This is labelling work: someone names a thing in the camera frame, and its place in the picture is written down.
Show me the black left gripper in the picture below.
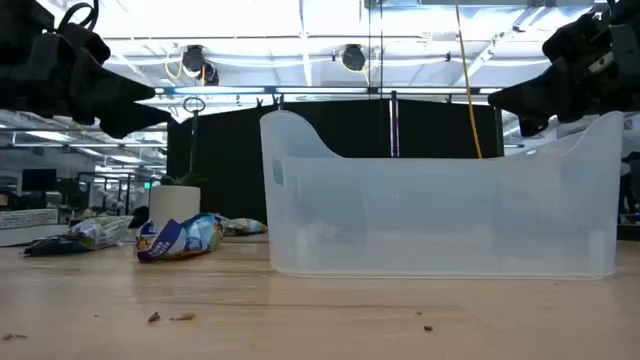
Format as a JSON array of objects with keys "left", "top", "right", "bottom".
[{"left": 29, "top": 22, "right": 174, "bottom": 140}]

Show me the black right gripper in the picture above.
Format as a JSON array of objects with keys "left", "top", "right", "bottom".
[{"left": 488, "top": 14, "right": 640, "bottom": 138}]

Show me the green Chewy granola bar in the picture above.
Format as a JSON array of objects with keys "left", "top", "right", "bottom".
[{"left": 22, "top": 214, "right": 135, "bottom": 258}]

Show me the blue white granola bar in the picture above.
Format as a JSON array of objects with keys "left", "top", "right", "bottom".
[{"left": 134, "top": 212, "right": 225, "bottom": 263}]

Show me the orange brown granola bar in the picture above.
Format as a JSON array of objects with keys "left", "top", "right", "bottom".
[{"left": 219, "top": 216, "right": 269, "bottom": 237}]

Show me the black ceiling lamp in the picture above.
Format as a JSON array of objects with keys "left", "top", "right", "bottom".
[
  {"left": 181, "top": 44, "right": 220, "bottom": 86},
  {"left": 340, "top": 43, "right": 368, "bottom": 73}
]

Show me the black partition curtain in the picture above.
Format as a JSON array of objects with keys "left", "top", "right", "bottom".
[{"left": 166, "top": 98, "right": 505, "bottom": 226}]

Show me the black background monitor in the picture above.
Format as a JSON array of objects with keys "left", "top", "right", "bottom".
[{"left": 20, "top": 168, "right": 58, "bottom": 193}]

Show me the succulent in white pot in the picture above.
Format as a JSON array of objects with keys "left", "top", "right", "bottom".
[{"left": 148, "top": 172, "right": 207, "bottom": 236}]

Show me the clear plastic bin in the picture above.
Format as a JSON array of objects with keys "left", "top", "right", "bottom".
[{"left": 258, "top": 109, "right": 626, "bottom": 280}]

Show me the yellow cable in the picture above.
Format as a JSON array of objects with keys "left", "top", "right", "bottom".
[{"left": 453, "top": 0, "right": 484, "bottom": 160}]

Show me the metal ring stand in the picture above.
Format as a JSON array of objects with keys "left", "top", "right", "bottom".
[{"left": 181, "top": 95, "right": 207, "bottom": 176}]

